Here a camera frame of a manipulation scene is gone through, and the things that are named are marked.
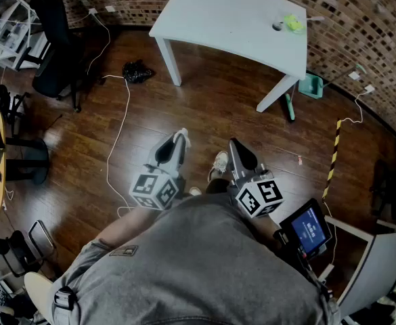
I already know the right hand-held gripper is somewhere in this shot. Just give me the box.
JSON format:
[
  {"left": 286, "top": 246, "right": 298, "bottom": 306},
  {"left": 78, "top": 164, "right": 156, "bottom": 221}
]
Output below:
[{"left": 229, "top": 139, "right": 285, "bottom": 219}]

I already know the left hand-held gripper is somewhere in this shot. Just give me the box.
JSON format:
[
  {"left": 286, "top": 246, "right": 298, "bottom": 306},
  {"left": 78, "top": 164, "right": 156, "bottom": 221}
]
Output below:
[{"left": 129, "top": 133, "right": 188, "bottom": 211}]

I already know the person's right forearm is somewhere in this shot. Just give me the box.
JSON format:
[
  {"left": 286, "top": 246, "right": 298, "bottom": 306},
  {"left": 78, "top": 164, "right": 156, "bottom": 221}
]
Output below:
[{"left": 250, "top": 213, "right": 284, "bottom": 250}]

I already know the white round table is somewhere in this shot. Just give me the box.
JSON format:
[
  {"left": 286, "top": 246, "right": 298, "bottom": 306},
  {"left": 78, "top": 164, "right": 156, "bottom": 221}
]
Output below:
[{"left": 148, "top": 0, "right": 309, "bottom": 113}]

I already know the person's right shoe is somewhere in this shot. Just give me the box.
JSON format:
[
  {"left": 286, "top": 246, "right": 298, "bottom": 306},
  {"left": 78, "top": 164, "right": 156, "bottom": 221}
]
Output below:
[{"left": 206, "top": 150, "right": 229, "bottom": 182}]

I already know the person's right leg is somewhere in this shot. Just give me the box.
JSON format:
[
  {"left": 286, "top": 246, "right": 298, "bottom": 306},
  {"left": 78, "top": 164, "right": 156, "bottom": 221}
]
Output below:
[{"left": 205, "top": 177, "right": 232, "bottom": 196}]

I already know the green broom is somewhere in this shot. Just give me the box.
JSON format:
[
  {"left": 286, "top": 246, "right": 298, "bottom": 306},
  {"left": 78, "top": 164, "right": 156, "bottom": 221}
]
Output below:
[{"left": 284, "top": 93, "right": 296, "bottom": 123}]

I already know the yellow black striped floor strip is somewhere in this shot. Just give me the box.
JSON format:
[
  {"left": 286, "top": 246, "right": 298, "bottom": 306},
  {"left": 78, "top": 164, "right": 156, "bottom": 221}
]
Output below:
[{"left": 322, "top": 118, "right": 343, "bottom": 201}]

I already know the black plastic bag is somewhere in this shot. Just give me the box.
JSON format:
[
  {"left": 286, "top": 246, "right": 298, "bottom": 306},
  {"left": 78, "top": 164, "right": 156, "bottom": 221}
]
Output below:
[{"left": 122, "top": 59, "right": 156, "bottom": 85}]

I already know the black monitor with blue screen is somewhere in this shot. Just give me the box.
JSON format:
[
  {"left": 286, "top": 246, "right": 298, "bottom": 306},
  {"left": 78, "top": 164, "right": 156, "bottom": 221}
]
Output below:
[{"left": 278, "top": 198, "right": 334, "bottom": 260}]

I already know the person's grey shirt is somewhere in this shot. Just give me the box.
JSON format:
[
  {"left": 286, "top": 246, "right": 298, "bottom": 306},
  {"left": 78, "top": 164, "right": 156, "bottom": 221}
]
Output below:
[{"left": 47, "top": 193, "right": 340, "bottom": 325}]

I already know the black round stool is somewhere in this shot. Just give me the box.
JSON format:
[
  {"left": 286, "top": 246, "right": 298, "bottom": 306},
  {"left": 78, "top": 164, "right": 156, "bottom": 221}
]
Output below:
[{"left": 4, "top": 137, "right": 50, "bottom": 186}]

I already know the green packet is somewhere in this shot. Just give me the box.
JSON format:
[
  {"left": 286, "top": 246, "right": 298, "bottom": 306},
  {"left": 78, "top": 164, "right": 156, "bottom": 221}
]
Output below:
[{"left": 283, "top": 14, "right": 306, "bottom": 35}]

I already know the grey partition panel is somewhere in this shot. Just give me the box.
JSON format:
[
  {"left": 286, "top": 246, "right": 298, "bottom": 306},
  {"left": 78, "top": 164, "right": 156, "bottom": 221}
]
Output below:
[{"left": 336, "top": 225, "right": 396, "bottom": 318}]

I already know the beige chair seat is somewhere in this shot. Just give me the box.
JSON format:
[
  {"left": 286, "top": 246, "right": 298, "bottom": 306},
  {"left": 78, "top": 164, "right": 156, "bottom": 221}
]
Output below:
[{"left": 24, "top": 272, "right": 55, "bottom": 325}]

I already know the white shelf rack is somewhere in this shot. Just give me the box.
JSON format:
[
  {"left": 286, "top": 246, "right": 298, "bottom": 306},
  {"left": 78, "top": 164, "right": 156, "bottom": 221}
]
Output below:
[{"left": 0, "top": 0, "right": 42, "bottom": 74}]

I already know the white cable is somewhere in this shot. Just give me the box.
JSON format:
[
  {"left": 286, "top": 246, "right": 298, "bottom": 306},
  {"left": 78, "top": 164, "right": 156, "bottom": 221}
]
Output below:
[
  {"left": 85, "top": 10, "right": 135, "bottom": 218},
  {"left": 338, "top": 91, "right": 372, "bottom": 125},
  {"left": 322, "top": 200, "right": 338, "bottom": 267}
]

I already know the green dustpan with long handle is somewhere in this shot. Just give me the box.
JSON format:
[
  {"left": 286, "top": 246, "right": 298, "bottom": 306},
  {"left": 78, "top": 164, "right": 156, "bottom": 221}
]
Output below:
[{"left": 298, "top": 63, "right": 367, "bottom": 100}]

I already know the white metal frame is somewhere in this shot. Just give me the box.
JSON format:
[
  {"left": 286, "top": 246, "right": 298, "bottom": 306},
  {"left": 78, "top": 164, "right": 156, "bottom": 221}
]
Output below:
[{"left": 317, "top": 215, "right": 375, "bottom": 284}]

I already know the metal frame chair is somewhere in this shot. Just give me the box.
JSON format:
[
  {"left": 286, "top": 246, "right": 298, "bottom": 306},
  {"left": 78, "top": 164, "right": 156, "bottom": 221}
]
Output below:
[{"left": 6, "top": 219, "right": 57, "bottom": 278}]

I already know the black strap buckle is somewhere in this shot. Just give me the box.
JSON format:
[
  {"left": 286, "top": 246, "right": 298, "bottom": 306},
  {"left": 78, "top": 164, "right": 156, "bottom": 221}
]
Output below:
[{"left": 53, "top": 285, "right": 77, "bottom": 311}]

